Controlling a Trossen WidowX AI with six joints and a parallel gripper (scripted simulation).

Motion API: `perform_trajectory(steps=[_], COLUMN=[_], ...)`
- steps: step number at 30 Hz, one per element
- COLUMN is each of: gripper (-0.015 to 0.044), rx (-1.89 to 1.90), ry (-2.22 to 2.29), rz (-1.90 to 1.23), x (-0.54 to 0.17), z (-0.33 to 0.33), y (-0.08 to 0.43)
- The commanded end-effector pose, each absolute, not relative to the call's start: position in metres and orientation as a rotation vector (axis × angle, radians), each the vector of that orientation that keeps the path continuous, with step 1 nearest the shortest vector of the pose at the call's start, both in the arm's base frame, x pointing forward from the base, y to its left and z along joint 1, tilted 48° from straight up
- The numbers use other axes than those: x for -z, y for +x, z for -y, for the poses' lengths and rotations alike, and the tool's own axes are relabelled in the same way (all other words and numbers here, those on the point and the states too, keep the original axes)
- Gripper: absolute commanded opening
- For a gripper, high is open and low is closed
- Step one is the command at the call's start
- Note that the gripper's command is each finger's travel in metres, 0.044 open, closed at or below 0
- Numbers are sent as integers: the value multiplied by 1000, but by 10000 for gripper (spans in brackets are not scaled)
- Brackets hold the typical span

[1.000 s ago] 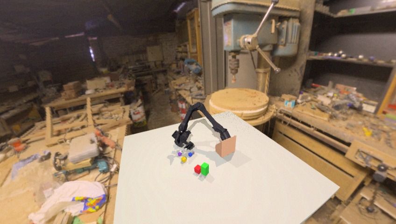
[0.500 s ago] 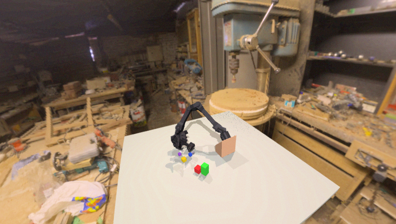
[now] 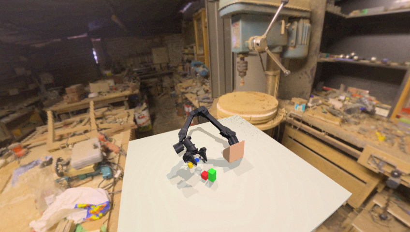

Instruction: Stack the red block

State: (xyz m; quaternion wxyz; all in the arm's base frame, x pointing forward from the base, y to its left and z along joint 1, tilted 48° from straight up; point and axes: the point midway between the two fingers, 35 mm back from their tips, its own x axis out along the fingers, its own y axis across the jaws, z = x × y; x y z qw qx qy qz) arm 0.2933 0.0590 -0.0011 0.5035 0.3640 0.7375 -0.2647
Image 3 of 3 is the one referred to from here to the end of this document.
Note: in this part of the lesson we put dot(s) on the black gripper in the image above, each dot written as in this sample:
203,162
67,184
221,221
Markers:
192,150

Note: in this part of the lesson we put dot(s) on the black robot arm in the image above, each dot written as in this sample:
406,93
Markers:
202,111

